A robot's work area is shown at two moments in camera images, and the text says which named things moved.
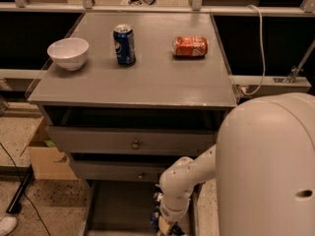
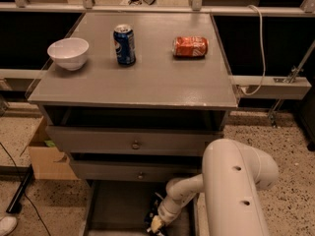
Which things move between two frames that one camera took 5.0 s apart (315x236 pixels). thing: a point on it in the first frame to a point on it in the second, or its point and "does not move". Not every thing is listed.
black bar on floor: [23, 174] does not move
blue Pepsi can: [124, 42] does not move
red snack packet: [191, 46] does not move
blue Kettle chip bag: [173, 228] to [148, 221]
